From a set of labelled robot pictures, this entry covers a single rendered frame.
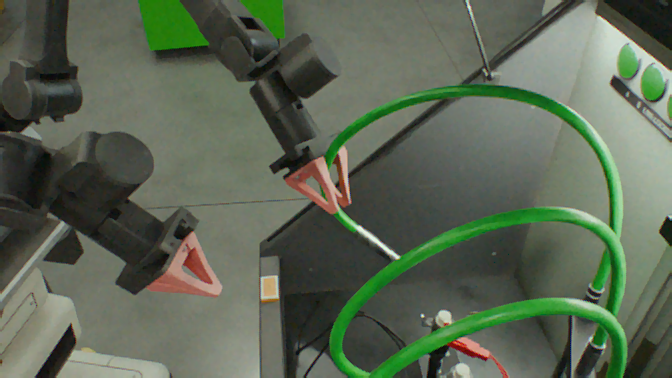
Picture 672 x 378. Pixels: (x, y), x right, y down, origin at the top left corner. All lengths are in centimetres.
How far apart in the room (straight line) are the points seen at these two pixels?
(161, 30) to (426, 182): 321
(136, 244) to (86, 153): 12
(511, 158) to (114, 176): 70
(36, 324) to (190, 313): 103
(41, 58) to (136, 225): 50
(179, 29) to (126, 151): 347
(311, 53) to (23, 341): 84
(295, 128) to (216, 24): 18
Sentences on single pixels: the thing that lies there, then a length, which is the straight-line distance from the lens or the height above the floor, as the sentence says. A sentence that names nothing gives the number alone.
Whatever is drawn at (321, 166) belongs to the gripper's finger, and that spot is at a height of 129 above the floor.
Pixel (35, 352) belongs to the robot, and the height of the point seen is 79.
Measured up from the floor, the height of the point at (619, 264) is 130.
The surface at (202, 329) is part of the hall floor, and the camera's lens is 218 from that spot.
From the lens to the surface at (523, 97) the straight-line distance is 62.
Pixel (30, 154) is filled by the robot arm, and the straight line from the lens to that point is 60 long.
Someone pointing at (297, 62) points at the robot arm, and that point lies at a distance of 71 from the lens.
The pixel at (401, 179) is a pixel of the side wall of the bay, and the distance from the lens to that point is 97.
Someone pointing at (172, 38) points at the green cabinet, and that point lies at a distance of 404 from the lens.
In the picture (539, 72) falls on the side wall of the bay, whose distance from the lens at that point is 94.
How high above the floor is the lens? 171
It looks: 39 degrees down
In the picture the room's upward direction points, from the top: straight up
